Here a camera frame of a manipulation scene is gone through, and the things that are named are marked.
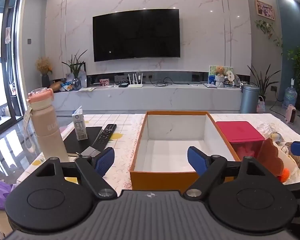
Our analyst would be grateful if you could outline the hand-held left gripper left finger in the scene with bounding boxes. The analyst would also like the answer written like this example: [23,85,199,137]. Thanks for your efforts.
[31,147,117,198]

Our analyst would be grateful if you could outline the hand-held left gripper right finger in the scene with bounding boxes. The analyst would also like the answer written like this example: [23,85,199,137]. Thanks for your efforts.
[183,146,268,198]

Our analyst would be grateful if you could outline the cream cloth pouch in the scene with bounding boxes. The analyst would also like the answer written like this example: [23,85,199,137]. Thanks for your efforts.
[277,147,298,177]

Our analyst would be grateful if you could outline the orange cardboard box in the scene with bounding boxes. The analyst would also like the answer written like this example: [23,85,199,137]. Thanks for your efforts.
[129,111,241,192]

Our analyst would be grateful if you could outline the clear plastic bag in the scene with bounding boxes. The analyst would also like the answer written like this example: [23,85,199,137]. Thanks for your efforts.
[259,121,277,138]

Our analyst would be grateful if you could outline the grey card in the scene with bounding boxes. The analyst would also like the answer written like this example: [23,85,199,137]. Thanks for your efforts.
[79,146,100,158]

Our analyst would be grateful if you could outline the orange knitted ball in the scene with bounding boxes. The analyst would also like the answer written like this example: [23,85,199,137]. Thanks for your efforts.
[277,169,291,182]

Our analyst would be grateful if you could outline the black remote control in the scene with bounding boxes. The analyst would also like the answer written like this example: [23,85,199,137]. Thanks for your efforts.
[93,124,117,145]

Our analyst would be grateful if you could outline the brown scalloped felt piece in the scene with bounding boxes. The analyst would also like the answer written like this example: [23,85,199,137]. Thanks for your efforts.
[256,138,285,178]

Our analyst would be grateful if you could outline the pink space heater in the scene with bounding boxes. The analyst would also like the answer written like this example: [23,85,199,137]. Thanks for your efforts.
[285,104,297,124]

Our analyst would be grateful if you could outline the milk carton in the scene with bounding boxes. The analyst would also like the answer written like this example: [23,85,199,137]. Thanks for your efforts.
[72,106,88,140]

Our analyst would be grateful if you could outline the tile pattern table mat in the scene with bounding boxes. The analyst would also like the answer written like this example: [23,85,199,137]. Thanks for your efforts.
[31,114,147,188]

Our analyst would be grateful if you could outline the red lid storage box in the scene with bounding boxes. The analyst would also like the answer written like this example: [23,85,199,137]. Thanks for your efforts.
[216,121,266,162]

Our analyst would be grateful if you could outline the blue water jug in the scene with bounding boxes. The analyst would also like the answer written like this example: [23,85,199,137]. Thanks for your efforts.
[283,79,298,109]

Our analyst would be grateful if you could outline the pastel woven basket bag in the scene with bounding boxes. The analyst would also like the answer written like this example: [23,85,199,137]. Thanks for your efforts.
[257,96,265,114]

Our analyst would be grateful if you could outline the white lace tablecloth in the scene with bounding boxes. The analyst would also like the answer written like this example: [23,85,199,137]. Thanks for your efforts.
[120,113,300,193]

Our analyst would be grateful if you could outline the pink water bottle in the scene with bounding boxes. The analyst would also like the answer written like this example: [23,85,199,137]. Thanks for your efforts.
[26,87,70,163]

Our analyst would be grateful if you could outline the blue grey trash can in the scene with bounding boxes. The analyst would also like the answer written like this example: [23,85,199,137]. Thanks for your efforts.
[240,84,260,114]

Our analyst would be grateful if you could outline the white marble TV cabinet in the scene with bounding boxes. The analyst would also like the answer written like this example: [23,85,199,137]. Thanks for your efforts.
[52,84,242,112]

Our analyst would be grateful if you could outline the long leaf potted plant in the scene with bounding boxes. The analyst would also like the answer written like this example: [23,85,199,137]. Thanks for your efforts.
[247,64,280,100]

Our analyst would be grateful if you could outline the white router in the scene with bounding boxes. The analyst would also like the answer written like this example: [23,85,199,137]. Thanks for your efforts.
[127,73,143,88]

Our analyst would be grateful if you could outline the snack bags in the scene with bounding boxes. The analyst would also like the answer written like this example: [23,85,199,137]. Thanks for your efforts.
[50,80,75,92]

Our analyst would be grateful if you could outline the green plant in glass vase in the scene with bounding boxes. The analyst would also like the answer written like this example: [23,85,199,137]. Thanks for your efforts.
[62,50,88,90]

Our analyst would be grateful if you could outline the purple plastic bag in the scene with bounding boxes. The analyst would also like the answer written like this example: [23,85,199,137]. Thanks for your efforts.
[0,179,18,210]

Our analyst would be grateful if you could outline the dried yellow flowers in vase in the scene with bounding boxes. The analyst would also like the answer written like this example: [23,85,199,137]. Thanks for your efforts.
[35,56,53,88]

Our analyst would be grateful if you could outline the hanging vine plant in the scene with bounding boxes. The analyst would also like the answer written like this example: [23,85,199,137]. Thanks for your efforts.
[255,20,283,54]

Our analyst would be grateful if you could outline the black flat television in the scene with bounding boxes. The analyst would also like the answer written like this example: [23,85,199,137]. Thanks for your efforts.
[93,9,180,62]

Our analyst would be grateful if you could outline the black power cable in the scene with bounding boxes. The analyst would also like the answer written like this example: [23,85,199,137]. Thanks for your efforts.
[269,100,286,113]

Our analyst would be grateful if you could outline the black cables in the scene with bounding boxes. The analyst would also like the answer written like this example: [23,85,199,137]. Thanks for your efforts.
[152,77,190,87]

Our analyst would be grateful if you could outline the framed wall picture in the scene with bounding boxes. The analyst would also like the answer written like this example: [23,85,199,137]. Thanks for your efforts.
[255,0,275,21]

